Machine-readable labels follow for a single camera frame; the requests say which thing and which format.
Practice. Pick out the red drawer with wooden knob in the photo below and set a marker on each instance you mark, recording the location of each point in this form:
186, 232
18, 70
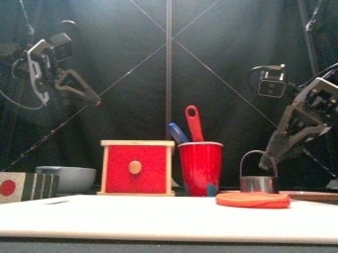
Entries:
150, 178

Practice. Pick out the wooden drawer box frame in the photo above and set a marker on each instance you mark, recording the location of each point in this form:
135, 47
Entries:
104, 168

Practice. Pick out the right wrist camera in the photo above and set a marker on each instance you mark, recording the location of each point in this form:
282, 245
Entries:
271, 84

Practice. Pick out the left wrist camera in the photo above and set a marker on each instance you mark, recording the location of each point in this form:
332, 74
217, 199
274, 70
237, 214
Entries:
62, 46

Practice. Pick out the slanted metal frame pole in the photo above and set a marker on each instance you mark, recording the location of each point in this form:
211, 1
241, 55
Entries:
307, 36

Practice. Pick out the red plastic cup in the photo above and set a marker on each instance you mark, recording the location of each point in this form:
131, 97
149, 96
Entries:
201, 164

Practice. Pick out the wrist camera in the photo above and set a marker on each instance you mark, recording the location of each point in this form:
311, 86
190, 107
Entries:
271, 84
62, 46

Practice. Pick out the brown wooden tray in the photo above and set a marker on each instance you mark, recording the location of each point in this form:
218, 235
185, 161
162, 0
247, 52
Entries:
317, 196

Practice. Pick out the grey bowl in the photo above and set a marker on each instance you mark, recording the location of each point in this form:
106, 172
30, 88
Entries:
72, 178

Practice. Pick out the white block with red dot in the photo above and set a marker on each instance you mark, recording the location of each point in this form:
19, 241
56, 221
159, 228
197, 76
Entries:
18, 189

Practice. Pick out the white cutting board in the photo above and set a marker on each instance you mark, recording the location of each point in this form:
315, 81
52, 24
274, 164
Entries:
132, 217

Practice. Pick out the flat orange dough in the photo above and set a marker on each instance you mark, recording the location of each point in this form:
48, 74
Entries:
253, 200

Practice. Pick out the vertical metal frame pole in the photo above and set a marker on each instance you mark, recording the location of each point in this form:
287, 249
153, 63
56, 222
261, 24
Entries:
169, 66

